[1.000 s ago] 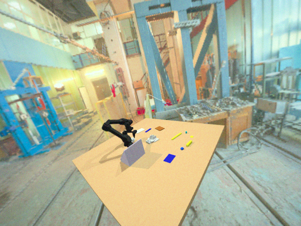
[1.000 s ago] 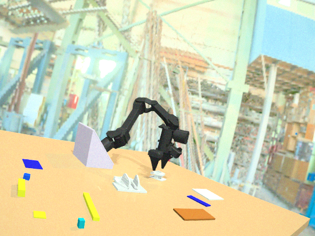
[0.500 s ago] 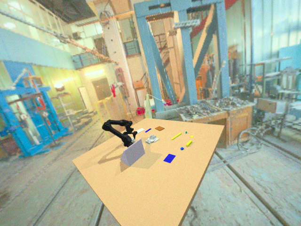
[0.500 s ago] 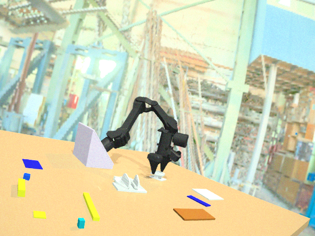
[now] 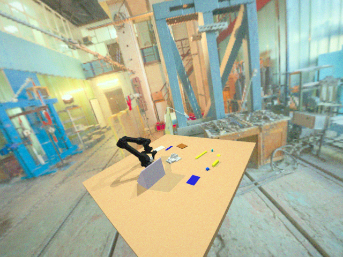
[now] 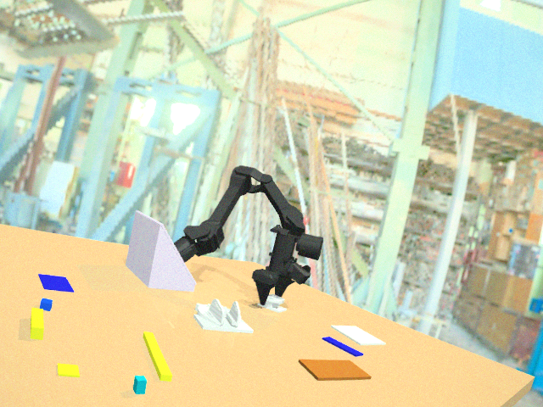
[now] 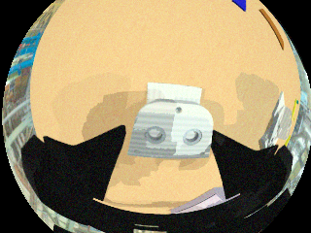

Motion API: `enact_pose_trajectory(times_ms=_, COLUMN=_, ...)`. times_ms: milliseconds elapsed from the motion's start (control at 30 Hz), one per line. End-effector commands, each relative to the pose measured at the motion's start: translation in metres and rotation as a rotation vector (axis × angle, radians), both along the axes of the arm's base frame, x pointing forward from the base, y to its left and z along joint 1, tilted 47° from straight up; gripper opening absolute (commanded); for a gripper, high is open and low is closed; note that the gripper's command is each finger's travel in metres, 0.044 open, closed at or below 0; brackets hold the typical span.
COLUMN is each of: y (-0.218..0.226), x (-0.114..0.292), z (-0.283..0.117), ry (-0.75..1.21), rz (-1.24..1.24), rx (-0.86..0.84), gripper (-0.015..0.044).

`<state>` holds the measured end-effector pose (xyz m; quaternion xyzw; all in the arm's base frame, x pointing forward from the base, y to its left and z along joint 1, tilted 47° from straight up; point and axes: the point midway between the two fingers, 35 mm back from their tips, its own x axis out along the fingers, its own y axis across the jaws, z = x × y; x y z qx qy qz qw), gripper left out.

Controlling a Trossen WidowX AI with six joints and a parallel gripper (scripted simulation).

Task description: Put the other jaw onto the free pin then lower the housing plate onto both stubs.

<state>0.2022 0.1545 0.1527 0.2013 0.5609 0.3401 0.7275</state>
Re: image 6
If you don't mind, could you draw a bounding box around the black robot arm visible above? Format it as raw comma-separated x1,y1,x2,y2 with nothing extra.
174,165,323,285

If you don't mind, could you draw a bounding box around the blue flat bar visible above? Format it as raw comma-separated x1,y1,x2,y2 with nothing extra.
322,337,363,357

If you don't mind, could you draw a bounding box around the orange flat plate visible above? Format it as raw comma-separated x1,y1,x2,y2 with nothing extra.
299,359,372,381

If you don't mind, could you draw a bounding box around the yellow long bar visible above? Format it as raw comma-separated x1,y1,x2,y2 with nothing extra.
143,332,172,382

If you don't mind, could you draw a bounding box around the yellow rectangular block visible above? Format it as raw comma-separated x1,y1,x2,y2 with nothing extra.
31,308,44,340

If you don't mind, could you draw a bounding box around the yellow flat block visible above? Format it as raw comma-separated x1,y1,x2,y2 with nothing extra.
58,363,80,377

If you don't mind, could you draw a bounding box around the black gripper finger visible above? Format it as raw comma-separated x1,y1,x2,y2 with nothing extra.
253,279,276,305
275,278,295,297

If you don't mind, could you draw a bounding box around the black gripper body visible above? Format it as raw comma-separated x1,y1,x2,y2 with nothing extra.
251,249,294,285

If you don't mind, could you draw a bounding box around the small cyan block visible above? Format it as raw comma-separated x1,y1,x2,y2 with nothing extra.
133,376,147,394

